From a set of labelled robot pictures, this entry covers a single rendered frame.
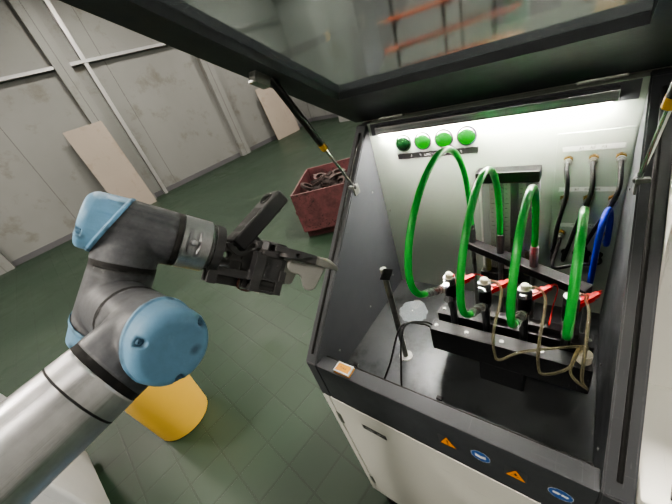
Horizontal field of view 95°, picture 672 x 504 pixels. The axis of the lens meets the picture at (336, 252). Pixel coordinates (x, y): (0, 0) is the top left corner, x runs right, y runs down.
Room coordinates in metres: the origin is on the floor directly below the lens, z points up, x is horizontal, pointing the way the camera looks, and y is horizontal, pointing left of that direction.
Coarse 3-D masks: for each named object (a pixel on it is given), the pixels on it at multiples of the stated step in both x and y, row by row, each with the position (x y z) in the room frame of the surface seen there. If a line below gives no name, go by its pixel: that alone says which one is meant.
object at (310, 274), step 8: (288, 264) 0.44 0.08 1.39; (296, 264) 0.44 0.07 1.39; (312, 264) 0.44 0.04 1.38; (320, 264) 0.44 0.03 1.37; (328, 264) 0.44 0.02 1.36; (296, 272) 0.43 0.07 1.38; (304, 272) 0.43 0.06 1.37; (312, 272) 0.43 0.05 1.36; (320, 272) 0.44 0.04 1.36; (304, 280) 0.43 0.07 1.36; (312, 280) 0.43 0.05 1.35; (304, 288) 0.42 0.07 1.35; (312, 288) 0.42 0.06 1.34
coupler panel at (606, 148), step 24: (576, 144) 0.61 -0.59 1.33; (600, 144) 0.58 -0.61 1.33; (624, 144) 0.56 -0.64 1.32; (576, 168) 0.61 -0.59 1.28; (600, 168) 0.58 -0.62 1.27; (624, 168) 0.55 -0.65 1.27; (576, 192) 0.61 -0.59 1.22; (600, 192) 0.57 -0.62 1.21; (552, 216) 0.64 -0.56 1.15; (576, 216) 0.60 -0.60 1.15; (600, 216) 0.57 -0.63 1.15; (552, 240) 0.63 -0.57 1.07
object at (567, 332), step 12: (588, 216) 0.38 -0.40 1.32; (576, 228) 0.37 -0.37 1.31; (576, 240) 0.35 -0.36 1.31; (576, 252) 0.34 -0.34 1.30; (576, 264) 0.33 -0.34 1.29; (576, 276) 0.32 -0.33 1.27; (576, 288) 0.31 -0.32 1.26; (576, 300) 0.30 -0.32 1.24; (576, 312) 0.30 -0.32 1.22; (564, 324) 0.30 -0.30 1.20; (564, 336) 0.30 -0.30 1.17
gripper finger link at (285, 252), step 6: (276, 246) 0.43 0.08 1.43; (282, 252) 0.43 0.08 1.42; (288, 252) 0.43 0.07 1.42; (294, 252) 0.43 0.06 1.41; (300, 252) 0.43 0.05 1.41; (288, 258) 0.43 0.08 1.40; (294, 258) 0.43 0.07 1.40; (300, 258) 0.43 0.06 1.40; (306, 258) 0.43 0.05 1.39; (312, 258) 0.44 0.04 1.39
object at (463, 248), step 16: (480, 176) 0.52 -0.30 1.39; (496, 176) 0.59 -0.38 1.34; (496, 192) 0.61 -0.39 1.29; (496, 208) 0.62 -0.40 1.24; (464, 224) 0.45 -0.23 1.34; (464, 240) 0.43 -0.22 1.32; (496, 240) 0.63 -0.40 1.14; (464, 256) 0.42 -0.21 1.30; (464, 272) 0.41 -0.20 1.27; (464, 304) 0.40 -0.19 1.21; (480, 304) 0.48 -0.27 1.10
